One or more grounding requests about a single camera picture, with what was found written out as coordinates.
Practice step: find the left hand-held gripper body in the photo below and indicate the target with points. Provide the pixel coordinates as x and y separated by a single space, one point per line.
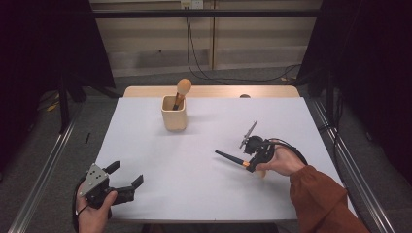
95 184

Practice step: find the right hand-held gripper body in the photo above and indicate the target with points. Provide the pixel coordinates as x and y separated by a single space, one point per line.
259 147

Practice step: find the small makeup brush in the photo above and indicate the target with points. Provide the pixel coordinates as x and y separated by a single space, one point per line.
231 158

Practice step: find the cream square cup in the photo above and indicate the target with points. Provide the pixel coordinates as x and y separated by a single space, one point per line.
175 121

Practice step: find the wooden spoon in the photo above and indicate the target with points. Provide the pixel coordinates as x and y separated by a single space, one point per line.
184 86

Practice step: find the person's right hand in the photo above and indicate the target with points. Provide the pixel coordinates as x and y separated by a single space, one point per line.
285 161

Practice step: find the person's left hand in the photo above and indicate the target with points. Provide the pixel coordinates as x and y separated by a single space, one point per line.
94 220

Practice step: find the small black floor piece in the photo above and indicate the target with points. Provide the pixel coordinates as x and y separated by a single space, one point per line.
87 137

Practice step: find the white table mat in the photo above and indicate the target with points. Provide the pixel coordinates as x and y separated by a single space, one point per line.
194 181

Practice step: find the wooden table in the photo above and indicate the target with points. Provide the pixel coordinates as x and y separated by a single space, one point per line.
220 91

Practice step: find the black curtain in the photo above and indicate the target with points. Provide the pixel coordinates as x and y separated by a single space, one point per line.
372 64
32 48

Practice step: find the black horizontal beam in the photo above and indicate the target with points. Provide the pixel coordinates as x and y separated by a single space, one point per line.
145 13

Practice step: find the metal floor rail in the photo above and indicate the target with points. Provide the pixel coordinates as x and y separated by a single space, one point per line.
372 210
45 171

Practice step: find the vertical wall trim strip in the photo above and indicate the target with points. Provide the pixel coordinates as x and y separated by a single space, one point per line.
212 39

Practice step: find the white wall socket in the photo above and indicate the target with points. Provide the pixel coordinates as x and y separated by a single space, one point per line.
196 4

